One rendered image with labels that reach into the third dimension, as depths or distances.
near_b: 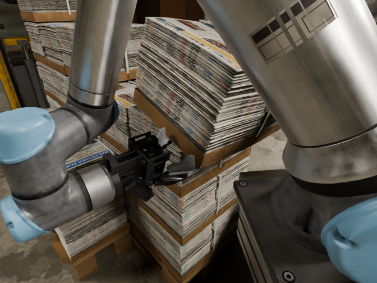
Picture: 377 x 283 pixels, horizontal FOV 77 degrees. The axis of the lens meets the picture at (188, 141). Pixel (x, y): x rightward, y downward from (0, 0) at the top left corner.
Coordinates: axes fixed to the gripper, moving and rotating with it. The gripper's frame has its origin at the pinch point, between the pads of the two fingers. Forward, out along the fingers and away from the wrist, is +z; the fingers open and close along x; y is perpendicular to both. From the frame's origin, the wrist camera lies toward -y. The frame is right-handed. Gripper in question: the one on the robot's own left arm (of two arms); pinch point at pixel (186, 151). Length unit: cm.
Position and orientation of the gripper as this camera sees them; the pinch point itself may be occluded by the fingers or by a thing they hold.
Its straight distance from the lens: 56.9
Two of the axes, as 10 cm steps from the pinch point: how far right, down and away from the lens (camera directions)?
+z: 7.5, -3.2, 5.8
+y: 1.9, -7.4, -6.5
